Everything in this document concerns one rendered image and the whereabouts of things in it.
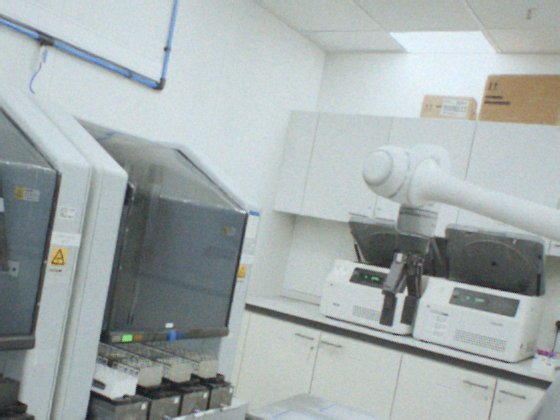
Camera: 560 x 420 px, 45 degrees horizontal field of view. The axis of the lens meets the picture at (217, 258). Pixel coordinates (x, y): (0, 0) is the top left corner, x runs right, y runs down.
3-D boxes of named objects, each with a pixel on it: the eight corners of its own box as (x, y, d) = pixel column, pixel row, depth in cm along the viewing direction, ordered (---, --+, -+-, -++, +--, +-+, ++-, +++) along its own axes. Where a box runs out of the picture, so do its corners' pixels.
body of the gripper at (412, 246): (423, 236, 152) (415, 276, 153) (435, 239, 159) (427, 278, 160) (392, 231, 157) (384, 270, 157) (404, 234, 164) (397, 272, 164)
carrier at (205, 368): (211, 374, 238) (214, 358, 238) (216, 376, 237) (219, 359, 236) (191, 377, 229) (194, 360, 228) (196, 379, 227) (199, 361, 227)
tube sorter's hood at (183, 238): (-8, 304, 216) (25, 107, 213) (121, 305, 266) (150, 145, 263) (107, 345, 187) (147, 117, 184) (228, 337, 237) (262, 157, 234)
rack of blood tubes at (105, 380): (40, 373, 205) (43, 353, 205) (65, 371, 213) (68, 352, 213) (110, 403, 188) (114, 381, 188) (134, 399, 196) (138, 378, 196)
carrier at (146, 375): (155, 382, 213) (159, 363, 213) (160, 384, 212) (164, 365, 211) (131, 386, 203) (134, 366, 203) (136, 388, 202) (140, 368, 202)
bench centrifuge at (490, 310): (409, 339, 378) (433, 218, 374) (441, 335, 430) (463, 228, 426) (515, 366, 347) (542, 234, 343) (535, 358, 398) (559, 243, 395)
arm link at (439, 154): (407, 210, 165) (382, 203, 155) (419, 147, 164) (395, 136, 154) (449, 216, 158) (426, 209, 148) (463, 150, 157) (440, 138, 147)
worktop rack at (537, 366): (551, 376, 333) (553, 364, 333) (530, 371, 340) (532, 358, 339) (566, 373, 356) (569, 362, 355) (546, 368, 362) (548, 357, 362)
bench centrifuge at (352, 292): (315, 315, 413) (335, 211, 409) (358, 315, 463) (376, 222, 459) (402, 337, 380) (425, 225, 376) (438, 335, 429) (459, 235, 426)
